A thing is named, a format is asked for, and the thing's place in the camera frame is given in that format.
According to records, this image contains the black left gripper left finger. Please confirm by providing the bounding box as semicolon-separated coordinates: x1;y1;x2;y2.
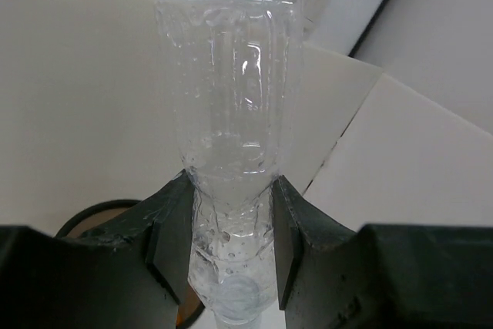
1;172;193;328

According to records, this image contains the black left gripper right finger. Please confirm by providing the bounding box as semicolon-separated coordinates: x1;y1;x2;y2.
271;177;492;328

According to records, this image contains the clear unlabelled plastic bottle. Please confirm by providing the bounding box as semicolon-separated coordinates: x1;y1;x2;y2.
155;0;303;328

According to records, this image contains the brown cardboard bin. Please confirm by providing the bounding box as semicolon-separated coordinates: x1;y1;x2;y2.
55;199;205;329

